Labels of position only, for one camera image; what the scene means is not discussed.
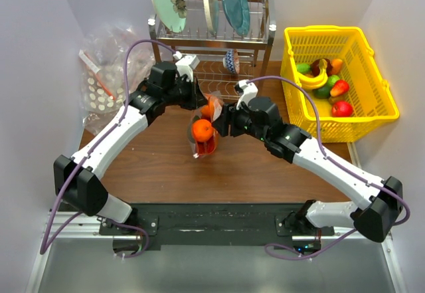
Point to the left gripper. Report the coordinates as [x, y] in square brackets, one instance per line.
[196, 98]

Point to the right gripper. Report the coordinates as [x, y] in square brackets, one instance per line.
[228, 117]

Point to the toy orange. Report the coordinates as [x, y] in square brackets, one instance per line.
[207, 112]
[202, 130]

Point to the clear zip bag orange zipper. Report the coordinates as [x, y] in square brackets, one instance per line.
[214, 99]

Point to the red toy lobster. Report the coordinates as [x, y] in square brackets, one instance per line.
[206, 148]

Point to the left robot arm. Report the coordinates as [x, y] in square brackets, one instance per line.
[109, 153]

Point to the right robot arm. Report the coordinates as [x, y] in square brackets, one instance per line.
[374, 204]

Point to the pile of clear zip bags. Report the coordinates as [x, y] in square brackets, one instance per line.
[102, 82]

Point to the blue patterned bowl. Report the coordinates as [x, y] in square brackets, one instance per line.
[231, 61]

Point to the metal dish rack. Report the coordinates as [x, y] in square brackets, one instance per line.
[254, 50]

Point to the toy banana bunch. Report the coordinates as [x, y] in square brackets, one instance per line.
[310, 83]

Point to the green toy lime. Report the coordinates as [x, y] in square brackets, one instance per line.
[303, 68]

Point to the mint green floral plate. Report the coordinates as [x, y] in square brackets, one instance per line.
[172, 13]

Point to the green toy avocado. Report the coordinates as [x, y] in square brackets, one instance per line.
[324, 91]

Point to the red toy apple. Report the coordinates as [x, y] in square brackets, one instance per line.
[342, 109]

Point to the teal blue plate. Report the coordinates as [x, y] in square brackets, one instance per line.
[238, 15]

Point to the red yellow toy mango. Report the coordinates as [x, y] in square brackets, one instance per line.
[339, 88]

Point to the orange toy fruit back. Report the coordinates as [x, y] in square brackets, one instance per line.
[337, 65]

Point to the yellow plastic basket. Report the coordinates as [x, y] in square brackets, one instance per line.
[369, 93]

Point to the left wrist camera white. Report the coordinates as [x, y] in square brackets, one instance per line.
[186, 63]

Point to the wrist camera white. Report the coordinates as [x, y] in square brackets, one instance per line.
[246, 91]
[186, 63]

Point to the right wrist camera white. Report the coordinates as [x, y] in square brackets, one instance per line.
[246, 91]

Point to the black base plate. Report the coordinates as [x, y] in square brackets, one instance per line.
[226, 224]

